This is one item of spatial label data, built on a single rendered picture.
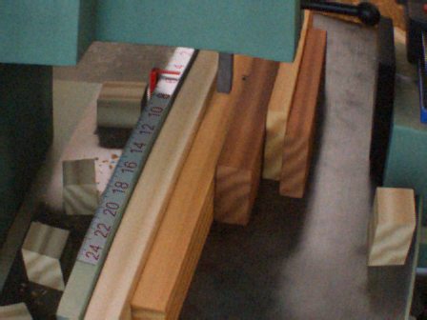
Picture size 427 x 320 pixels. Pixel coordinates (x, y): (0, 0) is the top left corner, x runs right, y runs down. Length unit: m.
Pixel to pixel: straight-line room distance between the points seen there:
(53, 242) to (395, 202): 0.27
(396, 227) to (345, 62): 0.27
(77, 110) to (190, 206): 0.36
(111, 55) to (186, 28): 2.00
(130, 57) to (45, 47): 1.98
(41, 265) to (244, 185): 0.19
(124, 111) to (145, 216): 0.33
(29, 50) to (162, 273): 0.18
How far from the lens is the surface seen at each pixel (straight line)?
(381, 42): 0.64
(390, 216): 0.56
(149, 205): 0.53
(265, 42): 0.57
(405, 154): 0.62
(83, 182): 0.74
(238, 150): 0.59
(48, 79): 0.79
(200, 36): 0.57
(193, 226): 0.54
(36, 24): 0.56
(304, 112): 0.62
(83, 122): 0.87
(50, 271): 0.67
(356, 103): 0.73
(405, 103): 0.64
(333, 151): 0.67
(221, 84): 0.63
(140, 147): 0.57
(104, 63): 2.53
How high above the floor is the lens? 1.29
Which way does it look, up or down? 37 degrees down
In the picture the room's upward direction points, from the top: 3 degrees clockwise
